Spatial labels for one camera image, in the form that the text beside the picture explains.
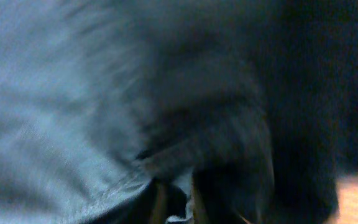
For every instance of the navy shorts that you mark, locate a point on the navy shorts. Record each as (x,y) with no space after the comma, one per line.
(176,111)

